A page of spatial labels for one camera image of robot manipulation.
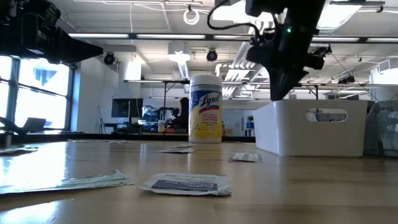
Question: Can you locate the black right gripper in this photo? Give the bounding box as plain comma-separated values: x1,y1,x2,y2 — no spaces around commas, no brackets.
246,27,315,102

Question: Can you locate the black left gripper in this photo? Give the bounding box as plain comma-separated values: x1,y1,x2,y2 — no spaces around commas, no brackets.
0,14,104,65

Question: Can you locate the blue white antiseptic wipe packet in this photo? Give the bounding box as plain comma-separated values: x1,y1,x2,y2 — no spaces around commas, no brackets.
136,172,233,197
157,148,195,154

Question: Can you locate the white plastic bin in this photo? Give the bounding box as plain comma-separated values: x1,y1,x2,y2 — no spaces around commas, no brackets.
253,99,369,157

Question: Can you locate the Lysol disinfecting wipes canister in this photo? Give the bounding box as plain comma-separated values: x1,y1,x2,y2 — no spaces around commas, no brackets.
188,73,223,144

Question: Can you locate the black monitor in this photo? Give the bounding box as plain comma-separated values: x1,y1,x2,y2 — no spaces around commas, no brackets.
111,98,144,118

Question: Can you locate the grey laptop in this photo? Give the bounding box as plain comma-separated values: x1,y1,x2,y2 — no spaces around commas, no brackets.
23,117,47,133

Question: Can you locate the person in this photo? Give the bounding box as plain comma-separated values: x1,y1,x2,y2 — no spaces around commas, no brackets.
177,96,190,133

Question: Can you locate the translucent grey plastic bin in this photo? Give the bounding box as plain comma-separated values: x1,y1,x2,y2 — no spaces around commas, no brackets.
363,100,398,157

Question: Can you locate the black frame background table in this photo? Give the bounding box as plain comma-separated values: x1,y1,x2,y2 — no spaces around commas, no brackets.
298,83,320,100
124,79,191,134

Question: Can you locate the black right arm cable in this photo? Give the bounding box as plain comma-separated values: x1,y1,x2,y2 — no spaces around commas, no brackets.
207,0,262,43

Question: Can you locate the silver ventilation duct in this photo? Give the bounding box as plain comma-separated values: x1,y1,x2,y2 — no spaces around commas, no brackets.
317,1,363,35

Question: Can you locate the white cable coil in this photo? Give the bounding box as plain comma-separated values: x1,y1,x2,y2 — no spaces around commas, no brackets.
182,8,200,26

